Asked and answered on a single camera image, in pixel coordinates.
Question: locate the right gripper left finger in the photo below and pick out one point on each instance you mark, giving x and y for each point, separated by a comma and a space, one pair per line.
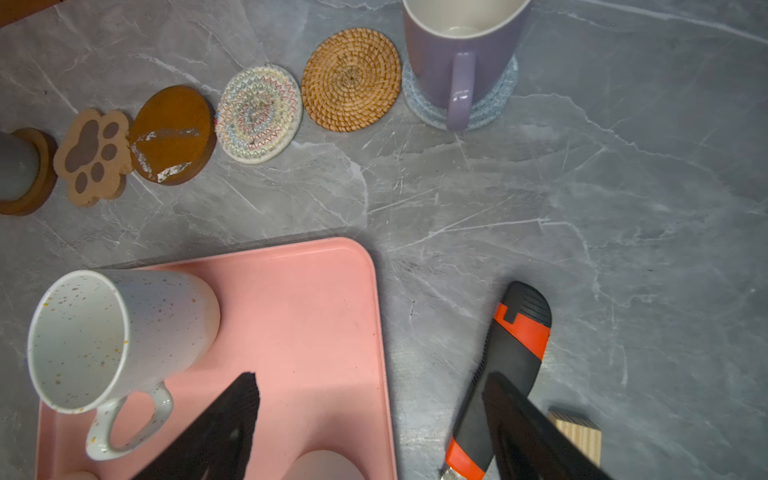
218, 444

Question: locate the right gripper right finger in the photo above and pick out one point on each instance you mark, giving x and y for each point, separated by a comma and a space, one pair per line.
526, 444

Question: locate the white mug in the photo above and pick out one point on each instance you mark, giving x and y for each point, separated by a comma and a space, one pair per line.
98, 336
78, 475

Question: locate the cork paw-shaped coaster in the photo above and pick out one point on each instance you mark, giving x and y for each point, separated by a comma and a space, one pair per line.
94, 157

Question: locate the brown coaster with scratches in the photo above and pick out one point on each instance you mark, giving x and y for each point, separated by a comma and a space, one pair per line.
173, 136

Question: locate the grey-blue knitted round coaster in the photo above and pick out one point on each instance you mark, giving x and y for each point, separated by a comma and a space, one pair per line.
482, 112

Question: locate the white embroidered round coaster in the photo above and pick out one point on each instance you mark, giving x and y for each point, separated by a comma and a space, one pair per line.
259, 114

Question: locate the plain brown round coaster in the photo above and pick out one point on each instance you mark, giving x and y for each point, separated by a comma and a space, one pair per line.
46, 178

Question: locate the grey mug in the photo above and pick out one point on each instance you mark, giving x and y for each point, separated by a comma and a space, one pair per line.
19, 167

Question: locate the woven rattan round coaster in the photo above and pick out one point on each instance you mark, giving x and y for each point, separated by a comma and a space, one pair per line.
351, 80

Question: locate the purple mug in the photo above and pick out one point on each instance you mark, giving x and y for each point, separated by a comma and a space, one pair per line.
458, 50

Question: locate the small wooden block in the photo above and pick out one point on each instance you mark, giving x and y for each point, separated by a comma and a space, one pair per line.
584, 434

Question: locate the pink plastic tray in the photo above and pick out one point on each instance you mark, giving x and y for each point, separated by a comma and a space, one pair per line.
304, 318

